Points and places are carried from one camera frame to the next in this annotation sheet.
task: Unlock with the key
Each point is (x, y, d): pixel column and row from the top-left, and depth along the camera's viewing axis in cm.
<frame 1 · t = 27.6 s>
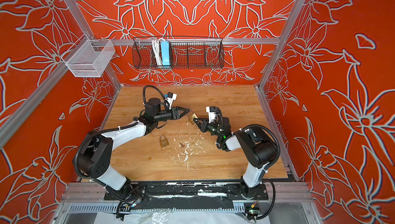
left hand: (187, 110, 80), fingers open
right hand: (192, 120, 85), fingers closed
small brass padlock: (163, 141, 90), point 2 cm above the table

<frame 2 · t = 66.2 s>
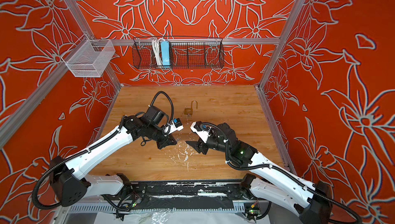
left hand: (175, 141, 72), fingers closed
right hand: (187, 136, 67), fingers open
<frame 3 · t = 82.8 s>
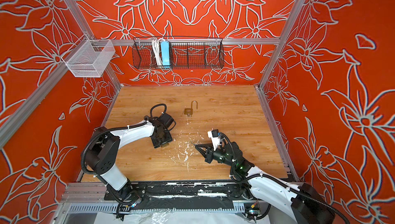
left hand: (168, 141, 89), fingers open
right hand: (193, 149, 72), fingers closed
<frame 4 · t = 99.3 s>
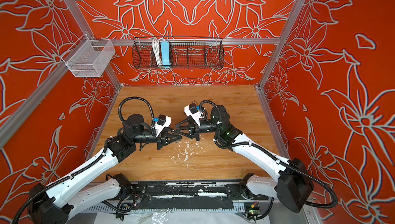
left hand: (179, 134, 64), fingers closed
right hand: (174, 130, 61), fingers open
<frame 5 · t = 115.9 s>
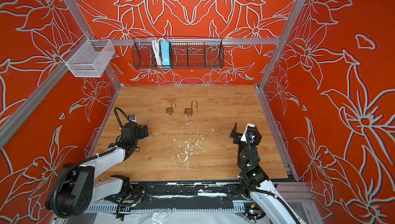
left hand: (136, 126, 90), fingers open
right hand: (242, 124, 75), fingers open
large brass padlock: (189, 111, 106), on the table
